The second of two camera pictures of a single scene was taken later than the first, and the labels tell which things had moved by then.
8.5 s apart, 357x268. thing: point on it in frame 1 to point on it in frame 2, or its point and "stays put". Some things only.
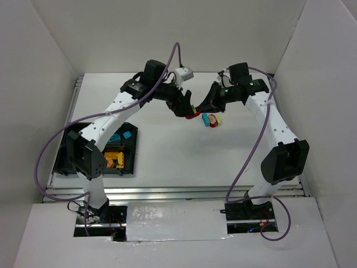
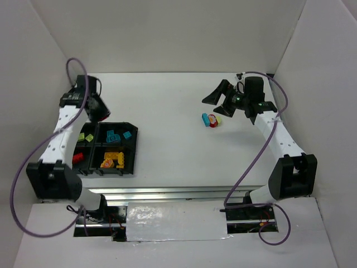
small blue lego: (127, 134) stays put
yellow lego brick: (120, 160) stays put
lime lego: (219, 118) stays put
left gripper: (176, 100) to (98, 110)
